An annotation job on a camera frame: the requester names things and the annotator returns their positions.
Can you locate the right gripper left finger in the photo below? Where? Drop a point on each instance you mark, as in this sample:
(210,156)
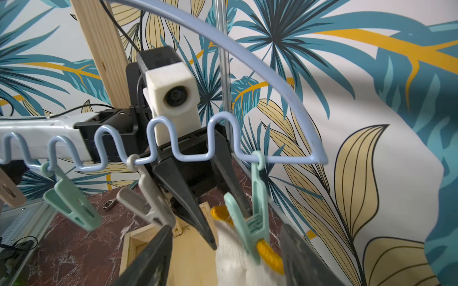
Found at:
(151,267)

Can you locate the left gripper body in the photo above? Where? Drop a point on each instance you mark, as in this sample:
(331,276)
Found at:
(113,135)

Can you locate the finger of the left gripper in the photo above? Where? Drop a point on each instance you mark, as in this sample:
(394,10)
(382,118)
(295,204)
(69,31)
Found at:
(185,205)
(225,176)

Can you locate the green clothespin left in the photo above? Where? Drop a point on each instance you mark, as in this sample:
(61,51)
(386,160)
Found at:
(68,200)

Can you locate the grey clothespin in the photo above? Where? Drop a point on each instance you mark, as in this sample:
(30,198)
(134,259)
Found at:
(151,206)

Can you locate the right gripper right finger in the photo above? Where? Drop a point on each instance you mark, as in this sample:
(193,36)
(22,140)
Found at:
(302,265)

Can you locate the white glove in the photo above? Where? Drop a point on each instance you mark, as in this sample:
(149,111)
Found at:
(234,266)

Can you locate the light blue clip hanger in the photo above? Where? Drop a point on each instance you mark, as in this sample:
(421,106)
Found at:
(37,140)

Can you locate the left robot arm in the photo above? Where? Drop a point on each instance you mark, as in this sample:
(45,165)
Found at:
(176,158)

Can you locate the green clothespin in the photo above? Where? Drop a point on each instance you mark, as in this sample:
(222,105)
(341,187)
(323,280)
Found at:
(68,200)
(255,228)

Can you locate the wooden hanging rack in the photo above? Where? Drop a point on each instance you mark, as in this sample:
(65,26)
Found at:
(198,175)

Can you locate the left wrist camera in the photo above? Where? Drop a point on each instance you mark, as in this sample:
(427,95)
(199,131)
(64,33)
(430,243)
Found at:
(171,88)

